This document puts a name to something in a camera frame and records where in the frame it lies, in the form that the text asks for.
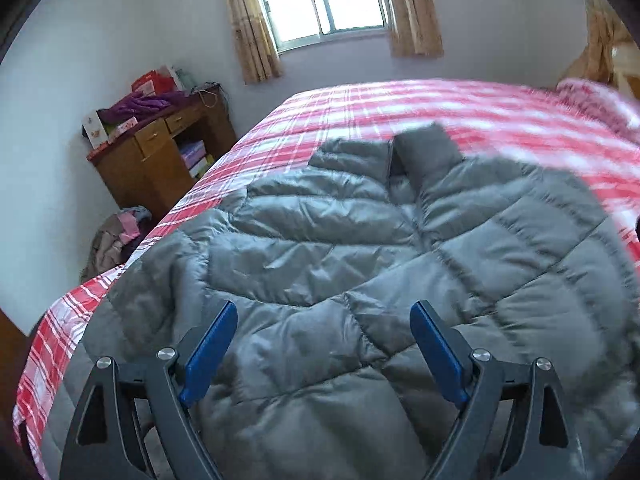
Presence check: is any grey puffer jacket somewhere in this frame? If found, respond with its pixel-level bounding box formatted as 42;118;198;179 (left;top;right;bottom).
41;125;639;479

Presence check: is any clothes pile on floor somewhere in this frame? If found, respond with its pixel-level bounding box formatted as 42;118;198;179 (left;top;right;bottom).
80;206;153;283

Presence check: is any wooden desk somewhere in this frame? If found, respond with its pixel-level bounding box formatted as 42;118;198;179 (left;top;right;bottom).
88;84;238;221

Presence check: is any white red box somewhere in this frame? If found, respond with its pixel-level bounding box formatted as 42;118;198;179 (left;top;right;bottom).
82;110;108;150

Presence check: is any red plaid bed sheet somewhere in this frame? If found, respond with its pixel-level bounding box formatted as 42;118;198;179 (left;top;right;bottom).
12;78;640;478

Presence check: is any purple garment on desk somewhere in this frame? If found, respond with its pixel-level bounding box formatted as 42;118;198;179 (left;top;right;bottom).
96;91;188;125

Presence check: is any red gift bag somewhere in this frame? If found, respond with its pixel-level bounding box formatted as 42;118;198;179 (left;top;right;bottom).
131;65;176;96

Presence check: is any yellow curtain at right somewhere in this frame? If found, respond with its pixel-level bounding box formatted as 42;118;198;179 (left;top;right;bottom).
560;0;636;84

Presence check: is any left beige curtain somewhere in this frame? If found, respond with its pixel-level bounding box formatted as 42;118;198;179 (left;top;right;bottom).
226;0;282;84

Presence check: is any beige curtain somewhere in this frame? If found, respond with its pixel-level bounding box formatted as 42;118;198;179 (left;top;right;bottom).
390;0;444;58
226;0;282;84

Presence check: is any right beige curtain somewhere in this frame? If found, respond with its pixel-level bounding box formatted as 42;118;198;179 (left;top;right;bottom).
390;0;444;58

